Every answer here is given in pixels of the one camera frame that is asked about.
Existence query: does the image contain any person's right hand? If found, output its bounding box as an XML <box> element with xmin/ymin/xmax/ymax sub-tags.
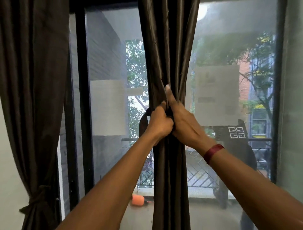
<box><xmin>165</xmin><ymin>84</ymin><xmax>217</xmax><ymax>156</ymax></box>

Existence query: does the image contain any person's left hand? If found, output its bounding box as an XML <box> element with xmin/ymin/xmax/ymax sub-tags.
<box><xmin>145</xmin><ymin>100</ymin><xmax>175</xmax><ymax>145</ymax></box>

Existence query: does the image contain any dark brown satin curtain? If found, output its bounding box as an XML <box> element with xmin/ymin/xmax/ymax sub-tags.
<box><xmin>138</xmin><ymin>0</ymin><xmax>201</xmax><ymax>230</ymax></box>
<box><xmin>0</xmin><ymin>0</ymin><xmax>70</xmax><ymax>230</ymax></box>

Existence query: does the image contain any light teal curtain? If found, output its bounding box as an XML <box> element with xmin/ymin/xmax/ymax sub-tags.
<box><xmin>276</xmin><ymin>0</ymin><xmax>303</xmax><ymax>197</ymax></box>

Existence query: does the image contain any person's right forearm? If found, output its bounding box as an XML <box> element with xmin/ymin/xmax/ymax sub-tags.
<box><xmin>206</xmin><ymin>147</ymin><xmax>303</xmax><ymax>230</ymax></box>

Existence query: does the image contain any person's left forearm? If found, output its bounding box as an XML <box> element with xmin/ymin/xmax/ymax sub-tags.
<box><xmin>56</xmin><ymin>132</ymin><xmax>161</xmax><ymax>230</ymax></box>

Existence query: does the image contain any red wrist thread band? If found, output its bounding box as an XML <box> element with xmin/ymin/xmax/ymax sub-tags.
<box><xmin>203</xmin><ymin>144</ymin><xmax>225</xmax><ymax>165</ymax></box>

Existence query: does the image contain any white paper sheet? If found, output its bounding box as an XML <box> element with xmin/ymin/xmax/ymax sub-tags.
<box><xmin>194</xmin><ymin>64</ymin><xmax>240</xmax><ymax>126</ymax></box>

